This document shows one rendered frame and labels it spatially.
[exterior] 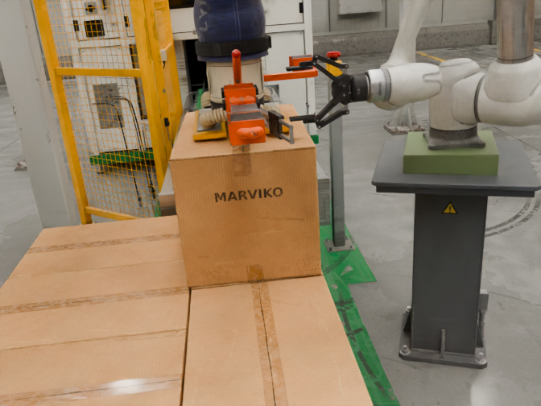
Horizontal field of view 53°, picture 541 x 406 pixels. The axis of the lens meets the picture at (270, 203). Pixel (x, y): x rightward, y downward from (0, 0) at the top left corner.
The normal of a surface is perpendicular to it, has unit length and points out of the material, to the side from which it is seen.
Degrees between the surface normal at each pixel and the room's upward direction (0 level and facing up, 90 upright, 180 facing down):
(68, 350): 0
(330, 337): 0
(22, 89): 90
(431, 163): 90
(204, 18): 73
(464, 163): 90
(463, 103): 93
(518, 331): 0
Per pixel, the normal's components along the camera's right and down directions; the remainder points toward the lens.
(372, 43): 0.06, 0.36
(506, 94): -0.62, 0.45
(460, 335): -0.28, 0.37
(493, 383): -0.07, -0.93
